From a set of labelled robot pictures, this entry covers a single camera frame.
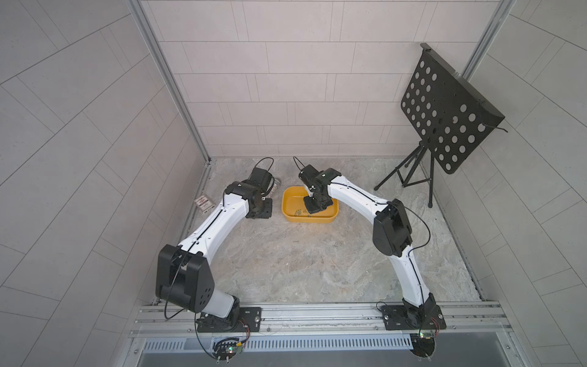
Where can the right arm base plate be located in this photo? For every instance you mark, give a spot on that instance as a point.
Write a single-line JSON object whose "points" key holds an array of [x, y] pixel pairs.
{"points": [[403, 317]]}

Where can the yellow plastic storage box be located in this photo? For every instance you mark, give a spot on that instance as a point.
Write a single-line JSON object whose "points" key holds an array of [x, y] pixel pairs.
{"points": [[295, 211]]}

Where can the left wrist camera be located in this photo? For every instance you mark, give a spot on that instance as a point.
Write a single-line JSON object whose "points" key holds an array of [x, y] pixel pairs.
{"points": [[262, 179]]}

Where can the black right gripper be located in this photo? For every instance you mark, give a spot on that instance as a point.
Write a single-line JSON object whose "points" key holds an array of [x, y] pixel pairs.
{"points": [[310, 206]]}

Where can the black perforated music stand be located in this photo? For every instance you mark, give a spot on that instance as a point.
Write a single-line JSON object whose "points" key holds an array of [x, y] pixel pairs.
{"points": [[451, 117]]}

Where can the left controller circuit board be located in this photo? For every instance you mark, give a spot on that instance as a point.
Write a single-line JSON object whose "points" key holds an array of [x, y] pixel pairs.
{"points": [[226, 349]]}

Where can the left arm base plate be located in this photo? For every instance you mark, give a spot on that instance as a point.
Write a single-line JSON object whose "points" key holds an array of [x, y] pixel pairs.
{"points": [[227, 319]]}

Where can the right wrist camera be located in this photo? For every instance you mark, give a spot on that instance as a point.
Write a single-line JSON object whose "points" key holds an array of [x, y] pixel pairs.
{"points": [[308, 175]]}

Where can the playing card box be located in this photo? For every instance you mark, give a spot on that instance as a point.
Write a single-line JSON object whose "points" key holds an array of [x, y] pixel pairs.
{"points": [[204, 203]]}

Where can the aluminium mounting rail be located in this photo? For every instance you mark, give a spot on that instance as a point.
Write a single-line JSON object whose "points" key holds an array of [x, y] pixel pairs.
{"points": [[280, 319]]}

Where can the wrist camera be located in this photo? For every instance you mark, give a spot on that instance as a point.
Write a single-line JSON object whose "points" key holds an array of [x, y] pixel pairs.
{"points": [[308, 175], [262, 179]]}

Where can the right controller circuit board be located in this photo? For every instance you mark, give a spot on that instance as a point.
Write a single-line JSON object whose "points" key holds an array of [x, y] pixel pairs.
{"points": [[423, 346]]}

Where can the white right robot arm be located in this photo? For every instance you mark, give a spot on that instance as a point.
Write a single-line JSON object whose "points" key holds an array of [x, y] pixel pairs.
{"points": [[391, 230]]}

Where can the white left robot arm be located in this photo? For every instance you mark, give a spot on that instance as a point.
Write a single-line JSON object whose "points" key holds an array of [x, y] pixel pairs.
{"points": [[184, 277]]}

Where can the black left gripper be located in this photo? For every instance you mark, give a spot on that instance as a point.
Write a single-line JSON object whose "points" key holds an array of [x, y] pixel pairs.
{"points": [[267, 212]]}

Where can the controller circuit board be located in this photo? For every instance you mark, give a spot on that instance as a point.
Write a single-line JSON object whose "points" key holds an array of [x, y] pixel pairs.
{"points": [[226, 349], [423, 346]]}

